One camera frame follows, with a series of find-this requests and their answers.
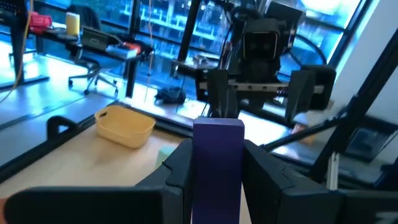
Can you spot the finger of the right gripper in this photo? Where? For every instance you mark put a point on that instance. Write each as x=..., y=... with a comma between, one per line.
x=224, y=99
x=300, y=102

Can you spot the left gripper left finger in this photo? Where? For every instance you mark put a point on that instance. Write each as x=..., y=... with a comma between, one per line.
x=109, y=205

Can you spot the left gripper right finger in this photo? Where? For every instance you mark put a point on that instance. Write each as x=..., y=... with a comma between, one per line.
x=295, y=202

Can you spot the purple long block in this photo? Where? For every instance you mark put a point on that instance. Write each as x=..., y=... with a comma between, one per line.
x=217, y=171

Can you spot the teal cube block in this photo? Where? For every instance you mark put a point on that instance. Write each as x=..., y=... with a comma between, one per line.
x=164, y=154

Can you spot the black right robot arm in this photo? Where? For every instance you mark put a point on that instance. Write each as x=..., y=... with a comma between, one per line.
x=286, y=18

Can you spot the black bag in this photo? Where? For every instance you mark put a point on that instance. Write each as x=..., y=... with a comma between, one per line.
x=170, y=95

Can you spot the yellow plastic bin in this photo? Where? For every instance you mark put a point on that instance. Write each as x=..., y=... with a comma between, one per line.
x=124, y=126

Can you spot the black office desk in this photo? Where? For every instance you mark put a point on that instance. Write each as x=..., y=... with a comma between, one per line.
x=130, y=74

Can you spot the white flat box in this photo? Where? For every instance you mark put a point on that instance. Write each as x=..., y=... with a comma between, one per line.
x=121, y=52

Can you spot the dark storage box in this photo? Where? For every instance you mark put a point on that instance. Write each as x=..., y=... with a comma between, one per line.
x=94, y=40

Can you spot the black office chair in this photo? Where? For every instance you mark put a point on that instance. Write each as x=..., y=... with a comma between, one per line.
x=84, y=18

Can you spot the pink plastic bin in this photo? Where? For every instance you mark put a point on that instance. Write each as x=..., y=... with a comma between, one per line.
x=40, y=22

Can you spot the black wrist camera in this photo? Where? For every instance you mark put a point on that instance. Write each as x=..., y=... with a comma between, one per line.
x=260, y=43

